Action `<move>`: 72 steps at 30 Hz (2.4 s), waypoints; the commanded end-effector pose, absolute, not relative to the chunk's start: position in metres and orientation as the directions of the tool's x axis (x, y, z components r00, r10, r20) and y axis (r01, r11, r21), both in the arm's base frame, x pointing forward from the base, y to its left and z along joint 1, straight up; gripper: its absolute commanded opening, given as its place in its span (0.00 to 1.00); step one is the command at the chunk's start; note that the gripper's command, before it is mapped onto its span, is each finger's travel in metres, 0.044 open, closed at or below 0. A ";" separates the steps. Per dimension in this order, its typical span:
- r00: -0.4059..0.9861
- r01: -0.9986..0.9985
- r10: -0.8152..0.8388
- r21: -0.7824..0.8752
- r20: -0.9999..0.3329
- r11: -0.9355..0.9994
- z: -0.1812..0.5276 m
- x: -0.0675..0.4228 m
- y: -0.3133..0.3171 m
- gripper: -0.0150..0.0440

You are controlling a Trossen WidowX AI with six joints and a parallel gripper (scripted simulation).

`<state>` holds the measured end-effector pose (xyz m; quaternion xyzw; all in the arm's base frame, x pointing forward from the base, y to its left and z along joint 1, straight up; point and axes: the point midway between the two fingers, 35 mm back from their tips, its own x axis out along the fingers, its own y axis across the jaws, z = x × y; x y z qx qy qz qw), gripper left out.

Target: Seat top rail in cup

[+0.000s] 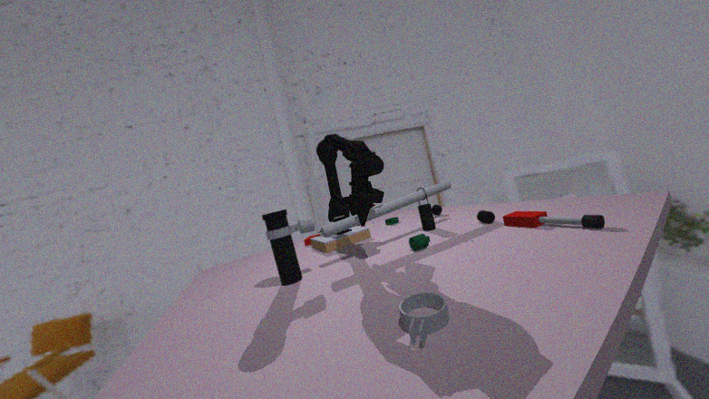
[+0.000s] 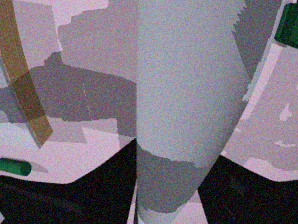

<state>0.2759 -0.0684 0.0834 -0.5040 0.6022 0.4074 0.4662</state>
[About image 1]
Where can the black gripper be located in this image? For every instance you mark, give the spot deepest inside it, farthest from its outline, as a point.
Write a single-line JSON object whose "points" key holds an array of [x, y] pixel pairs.
{"points": [[360, 201]]}

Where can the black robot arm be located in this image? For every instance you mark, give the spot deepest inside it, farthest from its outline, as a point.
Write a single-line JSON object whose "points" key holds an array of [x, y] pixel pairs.
{"points": [[364, 163]]}

